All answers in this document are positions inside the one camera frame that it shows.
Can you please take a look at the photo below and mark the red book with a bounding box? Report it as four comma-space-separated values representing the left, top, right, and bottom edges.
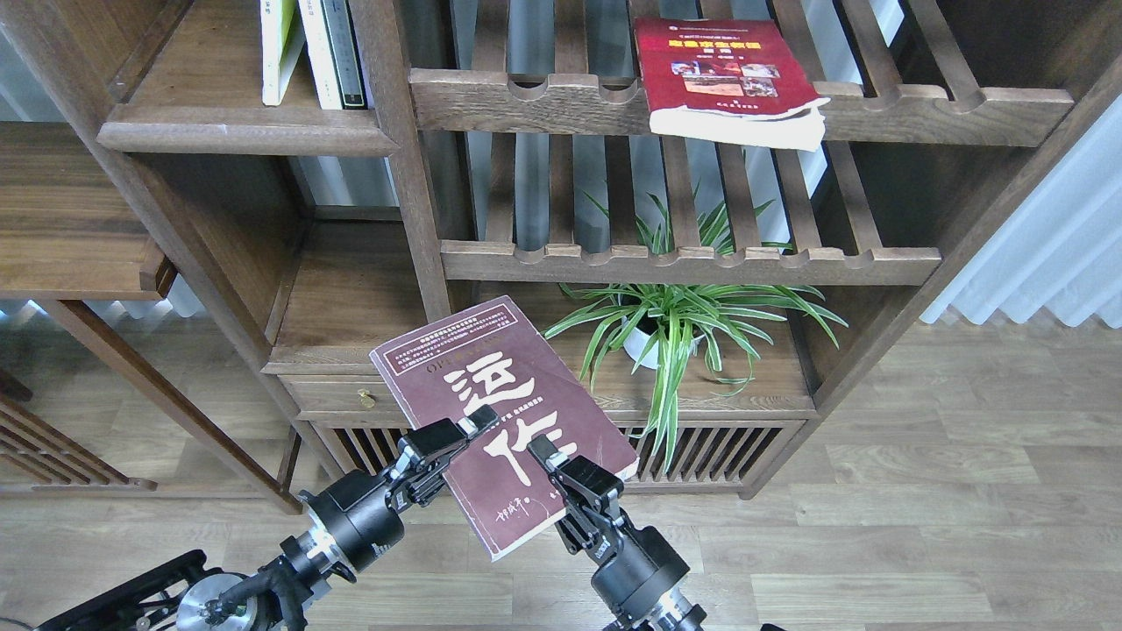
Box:
634, 17, 829, 150

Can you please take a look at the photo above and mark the dark maroon book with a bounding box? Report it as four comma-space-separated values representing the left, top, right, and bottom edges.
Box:
370, 296, 640, 560

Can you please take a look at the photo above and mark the yellow green book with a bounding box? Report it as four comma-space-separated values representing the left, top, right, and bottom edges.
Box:
259, 0, 305, 106

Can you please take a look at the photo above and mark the green spider plant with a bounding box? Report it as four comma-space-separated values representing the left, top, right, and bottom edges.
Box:
526, 188, 849, 474

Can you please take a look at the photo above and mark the white curtain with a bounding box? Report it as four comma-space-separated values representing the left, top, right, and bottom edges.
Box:
920, 99, 1121, 329

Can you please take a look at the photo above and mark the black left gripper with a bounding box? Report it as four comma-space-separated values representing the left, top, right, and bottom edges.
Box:
298, 404, 500, 579

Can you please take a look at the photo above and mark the dark green upright book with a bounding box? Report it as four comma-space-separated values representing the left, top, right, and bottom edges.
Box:
322, 1, 368, 110

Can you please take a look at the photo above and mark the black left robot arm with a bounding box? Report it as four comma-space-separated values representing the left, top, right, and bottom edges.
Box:
42, 405, 498, 630

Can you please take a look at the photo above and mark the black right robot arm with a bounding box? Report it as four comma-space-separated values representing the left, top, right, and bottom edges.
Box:
528, 436, 707, 630

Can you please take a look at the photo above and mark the white upright book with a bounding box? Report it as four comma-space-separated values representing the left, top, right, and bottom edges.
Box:
298, 0, 344, 110

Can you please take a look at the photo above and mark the dark wooden bookshelf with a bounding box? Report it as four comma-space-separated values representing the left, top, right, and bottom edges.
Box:
3, 1, 1119, 499

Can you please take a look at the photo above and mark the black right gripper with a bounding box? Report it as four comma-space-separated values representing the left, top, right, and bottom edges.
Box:
528, 435, 707, 630

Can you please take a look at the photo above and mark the white plant pot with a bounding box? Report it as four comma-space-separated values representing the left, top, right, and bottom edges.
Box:
622, 316, 703, 369

